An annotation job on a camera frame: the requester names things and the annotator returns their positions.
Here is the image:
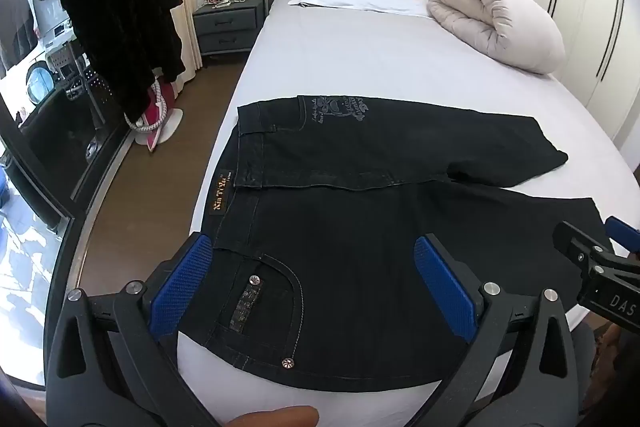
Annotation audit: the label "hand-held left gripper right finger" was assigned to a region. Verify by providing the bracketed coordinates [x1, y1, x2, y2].
[413, 234, 597, 427]

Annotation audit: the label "black hanging garment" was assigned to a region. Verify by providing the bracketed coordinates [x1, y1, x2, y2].
[60, 0, 185, 120]

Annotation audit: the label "bed with white sheet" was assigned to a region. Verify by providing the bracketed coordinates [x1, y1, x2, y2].
[167, 0, 640, 427]

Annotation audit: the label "beige folded duvet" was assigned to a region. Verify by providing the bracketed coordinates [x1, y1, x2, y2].
[426, 0, 567, 75]

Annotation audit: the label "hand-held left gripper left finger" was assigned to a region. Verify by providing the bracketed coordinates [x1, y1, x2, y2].
[44, 232, 216, 427]

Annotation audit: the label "grey nightstand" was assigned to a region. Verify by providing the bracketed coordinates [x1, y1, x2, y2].
[192, 0, 266, 58]

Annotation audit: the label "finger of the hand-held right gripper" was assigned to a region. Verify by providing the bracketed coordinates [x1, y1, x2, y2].
[552, 221, 607, 264]
[604, 216, 640, 254]

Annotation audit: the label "white washing machine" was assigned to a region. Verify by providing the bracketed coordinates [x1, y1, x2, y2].
[0, 42, 76, 128]

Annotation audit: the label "black framed glass door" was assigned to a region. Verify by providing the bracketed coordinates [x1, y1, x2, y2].
[0, 0, 138, 233]

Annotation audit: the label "white wardrobe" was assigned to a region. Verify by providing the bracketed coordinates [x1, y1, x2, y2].
[529, 0, 640, 144]

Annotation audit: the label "pink and white iron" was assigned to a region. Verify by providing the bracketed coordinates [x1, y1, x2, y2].
[123, 77, 185, 152]

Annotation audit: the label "black pants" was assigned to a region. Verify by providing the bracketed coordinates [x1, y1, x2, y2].
[177, 94, 614, 394]

